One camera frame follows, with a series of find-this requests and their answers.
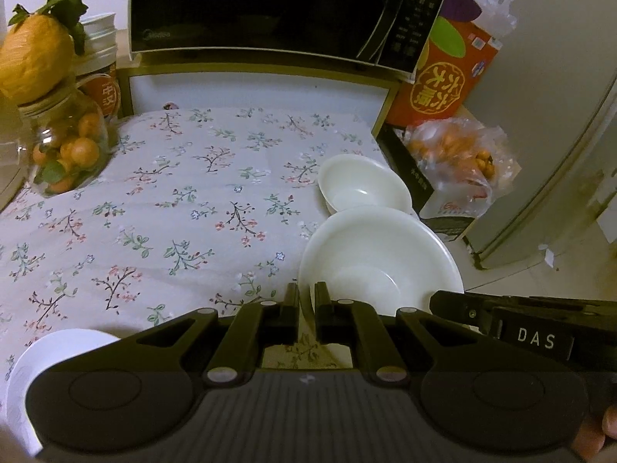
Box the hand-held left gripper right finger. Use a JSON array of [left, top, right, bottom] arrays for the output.
[[313, 281, 502, 389]]

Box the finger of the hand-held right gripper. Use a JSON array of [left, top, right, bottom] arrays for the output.
[[429, 289, 495, 335]]

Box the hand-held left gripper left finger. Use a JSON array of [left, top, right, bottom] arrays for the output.
[[113, 282, 300, 389]]

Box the large white bowl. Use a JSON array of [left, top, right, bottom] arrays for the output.
[[297, 206, 466, 321]]

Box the person's right hand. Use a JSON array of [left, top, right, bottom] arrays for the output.
[[576, 402, 617, 463]]

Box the small white bowl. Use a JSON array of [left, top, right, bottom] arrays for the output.
[[317, 155, 414, 215]]

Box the black box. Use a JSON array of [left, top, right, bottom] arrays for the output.
[[376, 123, 483, 242]]

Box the plastic bag of oranges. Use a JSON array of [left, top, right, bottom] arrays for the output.
[[402, 116, 524, 213]]

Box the floral tablecloth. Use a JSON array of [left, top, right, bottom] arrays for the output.
[[0, 108, 420, 425]]

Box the red carton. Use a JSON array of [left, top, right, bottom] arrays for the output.
[[386, 0, 504, 128]]

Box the white plate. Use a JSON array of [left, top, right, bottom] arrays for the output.
[[5, 329, 121, 456]]

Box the pile of small oranges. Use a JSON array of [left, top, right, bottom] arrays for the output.
[[31, 111, 104, 194]]

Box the glass jar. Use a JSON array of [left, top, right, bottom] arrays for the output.
[[17, 84, 111, 198]]

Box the black microwave oven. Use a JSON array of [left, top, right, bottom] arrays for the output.
[[128, 0, 459, 85]]

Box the clear plastic bag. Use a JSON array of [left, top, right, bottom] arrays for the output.
[[448, 0, 519, 39]]

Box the tin jar with red label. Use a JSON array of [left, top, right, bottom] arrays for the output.
[[77, 12, 121, 119]]

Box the large orange with leaves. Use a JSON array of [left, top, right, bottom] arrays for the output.
[[0, 0, 90, 105]]

